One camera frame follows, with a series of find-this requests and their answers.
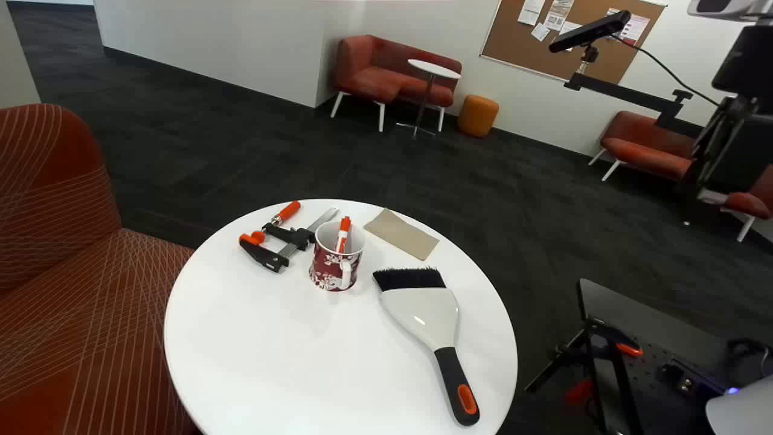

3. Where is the beige rectangular card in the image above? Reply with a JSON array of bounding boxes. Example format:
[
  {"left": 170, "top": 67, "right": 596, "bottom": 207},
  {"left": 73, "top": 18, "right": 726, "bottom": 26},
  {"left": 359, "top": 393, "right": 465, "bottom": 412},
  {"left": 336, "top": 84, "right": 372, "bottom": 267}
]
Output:
[{"left": 363, "top": 207, "right": 442, "bottom": 264}]

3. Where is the orange black bar clamp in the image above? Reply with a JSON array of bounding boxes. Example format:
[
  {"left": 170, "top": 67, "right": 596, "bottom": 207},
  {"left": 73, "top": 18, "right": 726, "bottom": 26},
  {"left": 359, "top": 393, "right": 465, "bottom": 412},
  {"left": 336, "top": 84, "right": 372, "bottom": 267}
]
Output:
[{"left": 236, "top": 197, "right": 340, "bottom": 275}]

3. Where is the orange round pouf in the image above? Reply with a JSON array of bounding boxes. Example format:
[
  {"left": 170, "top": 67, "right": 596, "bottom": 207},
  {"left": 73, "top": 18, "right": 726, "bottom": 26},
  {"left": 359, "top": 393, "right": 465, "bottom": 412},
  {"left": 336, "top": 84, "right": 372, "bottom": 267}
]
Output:
[{"left": 453, "top": 92, "right": 502, "bottom": 139}]

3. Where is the red armchair with white legs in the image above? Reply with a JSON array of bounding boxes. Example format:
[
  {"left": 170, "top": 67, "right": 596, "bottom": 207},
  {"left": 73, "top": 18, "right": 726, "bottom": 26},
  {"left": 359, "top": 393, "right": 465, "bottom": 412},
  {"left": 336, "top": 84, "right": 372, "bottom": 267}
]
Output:
[{"left": 327, "top": 33, "right": 464, "bottom": 136}]

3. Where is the small round white side table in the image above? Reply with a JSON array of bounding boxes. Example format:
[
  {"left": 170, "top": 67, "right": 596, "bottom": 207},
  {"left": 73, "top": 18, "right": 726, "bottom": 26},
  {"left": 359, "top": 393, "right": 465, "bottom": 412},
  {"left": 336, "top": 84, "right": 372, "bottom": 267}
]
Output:
[{"left": 405, "top": 56, "right": 464, "bottom": 139}]

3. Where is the cork pin board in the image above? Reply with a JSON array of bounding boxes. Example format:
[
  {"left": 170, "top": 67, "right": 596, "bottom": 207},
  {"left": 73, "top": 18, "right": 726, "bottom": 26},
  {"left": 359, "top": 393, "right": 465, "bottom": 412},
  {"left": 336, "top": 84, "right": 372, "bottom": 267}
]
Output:
[{"left": 480, "top": 0, "right": 670, "bottom": 86}]

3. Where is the black tripod with orange knobs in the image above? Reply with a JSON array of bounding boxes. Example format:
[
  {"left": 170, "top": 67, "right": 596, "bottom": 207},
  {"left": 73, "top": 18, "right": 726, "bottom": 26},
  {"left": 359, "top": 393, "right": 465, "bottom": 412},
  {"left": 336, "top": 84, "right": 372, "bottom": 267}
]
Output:
[{"left": 523, "top": 319, "right": 648, "bottom": 435}]

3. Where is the white paper sheet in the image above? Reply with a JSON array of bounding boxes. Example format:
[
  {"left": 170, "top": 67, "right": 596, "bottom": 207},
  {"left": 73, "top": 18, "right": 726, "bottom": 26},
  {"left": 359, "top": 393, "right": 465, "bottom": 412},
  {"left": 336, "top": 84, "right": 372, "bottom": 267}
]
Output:
[
  {"left": 517, "top": 0, "right": 549, "bottom": 26},
  {"left": 616, "top": 8, "right": 651, "bottom": 46},
  {"left": 543, "top": 0, "right": 578, "bottom": 33}
]

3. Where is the long red bench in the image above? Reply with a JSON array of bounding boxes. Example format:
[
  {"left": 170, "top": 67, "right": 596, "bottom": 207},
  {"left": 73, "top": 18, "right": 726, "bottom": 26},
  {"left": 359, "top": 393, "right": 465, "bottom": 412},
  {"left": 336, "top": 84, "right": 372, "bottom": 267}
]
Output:
[{"left": 587, "top": 109, "right": 773, "bottom": 243}]

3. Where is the black platform table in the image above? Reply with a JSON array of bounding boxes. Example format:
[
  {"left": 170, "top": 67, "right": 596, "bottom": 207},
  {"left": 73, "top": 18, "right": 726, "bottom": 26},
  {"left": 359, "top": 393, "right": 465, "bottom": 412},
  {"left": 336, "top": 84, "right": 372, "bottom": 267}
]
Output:
[{"left": 578, "top": 275, "right": 773, "bottom": 435}]

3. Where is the orange striped sofa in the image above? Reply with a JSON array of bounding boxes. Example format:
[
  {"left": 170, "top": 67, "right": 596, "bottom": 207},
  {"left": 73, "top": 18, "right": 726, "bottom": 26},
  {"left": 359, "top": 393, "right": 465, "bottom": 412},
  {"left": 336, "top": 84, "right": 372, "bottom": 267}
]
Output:
[{"left": 0, "top": 102, "right": 203, "bottom": 435}]

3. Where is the wide scraper with black handle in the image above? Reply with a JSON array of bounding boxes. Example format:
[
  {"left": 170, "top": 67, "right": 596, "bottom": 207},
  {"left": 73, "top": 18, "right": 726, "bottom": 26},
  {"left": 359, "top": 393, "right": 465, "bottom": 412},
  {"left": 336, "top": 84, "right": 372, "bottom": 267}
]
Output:
[{"left": 372, "top": 266, "right": 482, "bottom": 427}]

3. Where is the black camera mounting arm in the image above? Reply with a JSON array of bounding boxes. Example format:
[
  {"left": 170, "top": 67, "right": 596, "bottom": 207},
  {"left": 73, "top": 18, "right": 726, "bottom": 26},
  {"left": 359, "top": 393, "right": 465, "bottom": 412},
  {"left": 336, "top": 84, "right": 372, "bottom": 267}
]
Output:
[{"left": 563, "top": 44, "right": 695, "bottom": 128}]

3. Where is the black stereo camera bar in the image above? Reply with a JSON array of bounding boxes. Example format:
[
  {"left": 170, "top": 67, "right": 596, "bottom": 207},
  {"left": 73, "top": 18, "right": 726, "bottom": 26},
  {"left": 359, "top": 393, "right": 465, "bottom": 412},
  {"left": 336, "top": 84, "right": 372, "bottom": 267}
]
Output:
[{"left": 549, "top": 8, "right": 633, "bottom": 56}]

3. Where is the thin black cable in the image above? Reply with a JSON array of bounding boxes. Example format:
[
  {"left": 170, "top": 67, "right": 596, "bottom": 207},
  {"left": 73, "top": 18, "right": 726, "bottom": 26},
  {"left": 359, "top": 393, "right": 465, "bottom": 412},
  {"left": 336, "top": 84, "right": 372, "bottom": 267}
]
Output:
[{"left": 616, "top": 33, "right": 721, "bottom": 109}]

